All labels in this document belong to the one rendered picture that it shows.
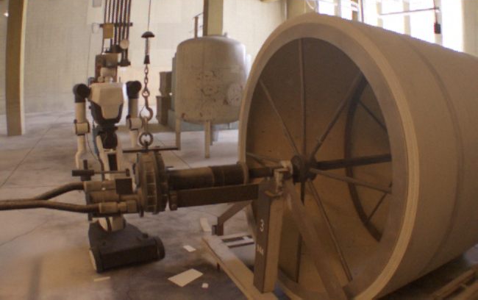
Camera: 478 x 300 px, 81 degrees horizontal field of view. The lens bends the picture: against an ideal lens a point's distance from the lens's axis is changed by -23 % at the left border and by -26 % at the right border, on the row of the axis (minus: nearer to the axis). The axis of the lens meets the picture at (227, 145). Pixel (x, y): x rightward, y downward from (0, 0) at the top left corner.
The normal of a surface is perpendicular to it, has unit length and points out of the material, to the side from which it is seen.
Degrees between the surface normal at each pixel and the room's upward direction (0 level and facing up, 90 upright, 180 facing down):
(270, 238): 90
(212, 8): 90
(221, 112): 90
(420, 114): 63
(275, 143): 88
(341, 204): 49
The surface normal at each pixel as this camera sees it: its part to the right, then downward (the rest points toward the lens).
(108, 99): 0.59, 0.16
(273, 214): 0.37, 0.18
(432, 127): 0.36, -0.20
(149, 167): 0.29, -0.53
